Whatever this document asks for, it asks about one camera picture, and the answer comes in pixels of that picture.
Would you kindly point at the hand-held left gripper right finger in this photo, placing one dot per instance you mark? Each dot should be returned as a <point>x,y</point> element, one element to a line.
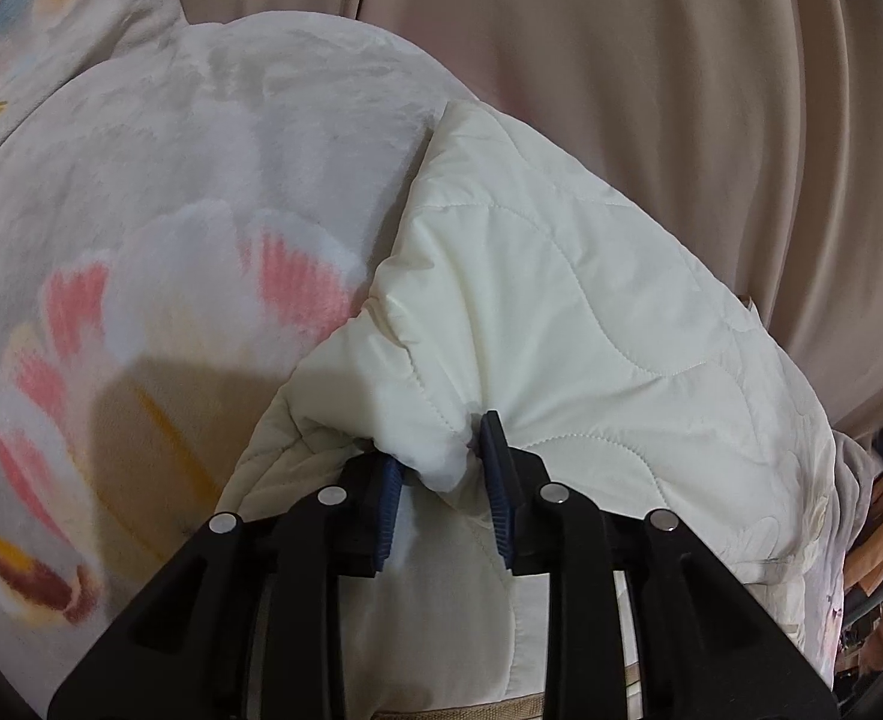
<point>498,499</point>

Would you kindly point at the beige curtain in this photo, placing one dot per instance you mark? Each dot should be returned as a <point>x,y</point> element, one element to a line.
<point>636,90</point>

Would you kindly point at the floral fleece blanket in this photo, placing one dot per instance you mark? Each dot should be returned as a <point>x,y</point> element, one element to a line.
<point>171,255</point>

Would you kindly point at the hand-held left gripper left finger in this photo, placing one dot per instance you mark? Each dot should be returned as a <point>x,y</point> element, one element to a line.
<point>390,504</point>

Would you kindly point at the orange cloth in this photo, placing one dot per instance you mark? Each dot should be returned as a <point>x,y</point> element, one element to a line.
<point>878,547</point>

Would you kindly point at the cream quilted garment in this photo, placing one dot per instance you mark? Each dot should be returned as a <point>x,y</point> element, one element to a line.
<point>561,315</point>

